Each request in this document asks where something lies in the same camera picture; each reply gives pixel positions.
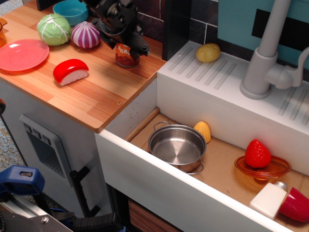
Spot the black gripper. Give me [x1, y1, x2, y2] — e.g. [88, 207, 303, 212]
[83, 0, 150, 60]

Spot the orange beans can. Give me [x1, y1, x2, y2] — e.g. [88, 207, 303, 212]
[115, 43, 140, 68]

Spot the stainless steel pot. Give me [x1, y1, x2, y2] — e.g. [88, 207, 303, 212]
[148, 121, 207, 175]

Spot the purple striped toy onion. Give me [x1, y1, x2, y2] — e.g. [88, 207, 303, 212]
[71, 21, 101, 49]

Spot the teal plastic bowl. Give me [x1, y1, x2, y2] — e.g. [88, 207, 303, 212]
[53, 0, 88, 26]

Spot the red white toy sushi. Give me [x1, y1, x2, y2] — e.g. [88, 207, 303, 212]
[53, 59, 89, 86]

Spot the green toy cabbage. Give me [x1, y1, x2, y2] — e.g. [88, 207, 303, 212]
[37, 13, 71, 46]

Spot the yellow toy potato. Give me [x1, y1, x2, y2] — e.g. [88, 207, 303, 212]
[196, 43, 221, 63]

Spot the pink plastic plate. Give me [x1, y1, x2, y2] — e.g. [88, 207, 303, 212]
[0, 39, 49, 71]

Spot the yellow toy corn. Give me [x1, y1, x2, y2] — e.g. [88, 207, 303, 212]
[194, 121, 211, 143]

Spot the orange transparent cup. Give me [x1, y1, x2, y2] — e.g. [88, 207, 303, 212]
[0, 18, 7, 47]

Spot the grey toy faucet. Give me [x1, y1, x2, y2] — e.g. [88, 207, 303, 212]
[240, 0, 309, 100]

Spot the red toy strawberry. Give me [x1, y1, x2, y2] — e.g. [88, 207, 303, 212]
[245, 139, 272, 168]

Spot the wooden drawer front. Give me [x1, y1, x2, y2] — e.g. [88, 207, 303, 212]
[128, 199, 182, 232]

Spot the orange transparent dish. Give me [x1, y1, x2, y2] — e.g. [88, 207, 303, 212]
[234, 156, 292, 181]

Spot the white salt shaker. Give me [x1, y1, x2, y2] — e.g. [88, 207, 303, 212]
[249, 180, 288, 219]

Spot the red plastic cup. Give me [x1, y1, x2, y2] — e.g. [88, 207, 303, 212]
[279, 188, 309, 222]

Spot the black oven door handle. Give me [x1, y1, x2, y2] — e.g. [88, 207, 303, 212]
[70, 166, 100, 218]

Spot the aluminium frame plate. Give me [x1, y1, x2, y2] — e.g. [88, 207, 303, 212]
[0, 195, 71, 232]

